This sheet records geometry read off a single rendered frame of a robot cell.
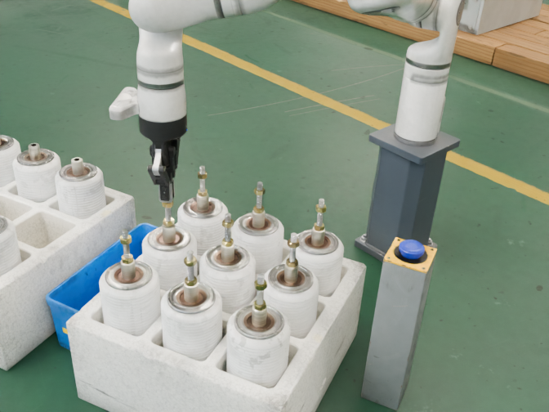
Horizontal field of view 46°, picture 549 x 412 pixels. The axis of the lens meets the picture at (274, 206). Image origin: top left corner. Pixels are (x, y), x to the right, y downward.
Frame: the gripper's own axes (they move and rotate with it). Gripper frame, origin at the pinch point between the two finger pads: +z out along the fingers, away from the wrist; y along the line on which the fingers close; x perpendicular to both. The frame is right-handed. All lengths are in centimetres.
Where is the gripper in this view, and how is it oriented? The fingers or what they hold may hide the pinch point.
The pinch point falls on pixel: (167, 190)
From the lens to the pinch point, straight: 111.6
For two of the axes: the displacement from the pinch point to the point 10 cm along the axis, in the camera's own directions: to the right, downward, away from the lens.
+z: -0.4, 8.5, 5.3
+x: -9.9, -0.9, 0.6
